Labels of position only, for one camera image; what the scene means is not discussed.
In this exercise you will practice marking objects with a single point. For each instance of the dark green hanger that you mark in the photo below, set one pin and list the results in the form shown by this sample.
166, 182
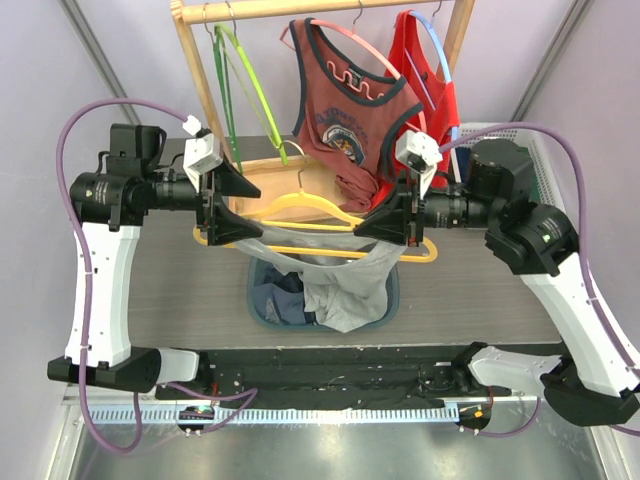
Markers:
220, 57

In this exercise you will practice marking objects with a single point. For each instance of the yellow hanger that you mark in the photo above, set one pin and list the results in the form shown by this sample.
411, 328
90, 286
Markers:
297, 195

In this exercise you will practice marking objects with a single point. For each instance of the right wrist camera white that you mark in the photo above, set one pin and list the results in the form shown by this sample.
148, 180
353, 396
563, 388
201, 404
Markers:
420, 153

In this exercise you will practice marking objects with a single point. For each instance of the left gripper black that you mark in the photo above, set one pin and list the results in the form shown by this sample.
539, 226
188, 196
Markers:
212, 213

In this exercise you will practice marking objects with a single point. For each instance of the teal plastic bin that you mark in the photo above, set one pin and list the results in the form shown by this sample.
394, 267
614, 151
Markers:
312, 324

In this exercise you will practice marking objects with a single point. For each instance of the red tank top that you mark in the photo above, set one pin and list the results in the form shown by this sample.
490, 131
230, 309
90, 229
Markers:
397, 58

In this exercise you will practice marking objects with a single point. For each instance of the light blue hanger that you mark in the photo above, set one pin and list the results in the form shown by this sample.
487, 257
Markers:
436, 93

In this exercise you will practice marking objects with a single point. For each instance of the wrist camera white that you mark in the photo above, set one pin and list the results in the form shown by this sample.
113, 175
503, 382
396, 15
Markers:
201, 156
420, 153

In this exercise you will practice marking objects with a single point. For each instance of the grey tank top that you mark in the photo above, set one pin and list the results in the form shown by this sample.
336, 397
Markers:
344, 294

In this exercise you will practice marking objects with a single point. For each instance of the folded navy shirt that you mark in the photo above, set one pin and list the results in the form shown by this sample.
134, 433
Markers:
462, 157

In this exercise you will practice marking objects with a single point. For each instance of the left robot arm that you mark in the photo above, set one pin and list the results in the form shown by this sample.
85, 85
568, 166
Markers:
110, 205

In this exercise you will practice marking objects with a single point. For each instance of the maroon tank top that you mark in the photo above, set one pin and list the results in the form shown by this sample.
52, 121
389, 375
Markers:
349, 118

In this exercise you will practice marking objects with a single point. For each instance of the aluminium frame post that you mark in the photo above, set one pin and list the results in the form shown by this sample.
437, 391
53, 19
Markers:
88, 39
569, 25

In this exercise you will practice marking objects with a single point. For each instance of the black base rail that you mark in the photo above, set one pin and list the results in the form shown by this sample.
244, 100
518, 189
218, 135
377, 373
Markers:
338, 378

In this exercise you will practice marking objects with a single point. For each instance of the aluminium frame post left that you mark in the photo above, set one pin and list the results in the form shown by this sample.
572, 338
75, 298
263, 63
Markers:
88, 39

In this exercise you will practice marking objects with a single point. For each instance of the wooden clothes rack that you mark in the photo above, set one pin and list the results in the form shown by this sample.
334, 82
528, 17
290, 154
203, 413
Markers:
187, 16

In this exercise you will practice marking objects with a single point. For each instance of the white plastic basket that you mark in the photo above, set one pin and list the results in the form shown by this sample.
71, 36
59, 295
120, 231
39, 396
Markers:
546, 189

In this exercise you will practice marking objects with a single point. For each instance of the navy blue tank top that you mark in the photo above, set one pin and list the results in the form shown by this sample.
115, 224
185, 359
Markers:
278, 298

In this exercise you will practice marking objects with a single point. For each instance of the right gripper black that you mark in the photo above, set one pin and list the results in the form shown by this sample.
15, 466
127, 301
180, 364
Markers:
411, 211

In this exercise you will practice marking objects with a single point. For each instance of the lime green hanger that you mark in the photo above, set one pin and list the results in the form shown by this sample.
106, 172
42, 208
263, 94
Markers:
243, 76

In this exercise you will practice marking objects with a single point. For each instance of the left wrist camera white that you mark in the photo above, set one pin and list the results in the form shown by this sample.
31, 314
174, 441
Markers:
201, 156

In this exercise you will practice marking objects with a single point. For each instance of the aluminium frame post right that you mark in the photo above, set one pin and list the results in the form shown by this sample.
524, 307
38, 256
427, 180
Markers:
569, 25

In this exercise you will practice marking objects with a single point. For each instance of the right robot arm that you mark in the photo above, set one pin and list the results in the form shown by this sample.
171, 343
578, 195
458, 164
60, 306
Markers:
589, 384

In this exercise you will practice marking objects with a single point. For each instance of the white slotted cable duct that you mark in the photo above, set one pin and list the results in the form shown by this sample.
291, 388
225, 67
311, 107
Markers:
168, 413

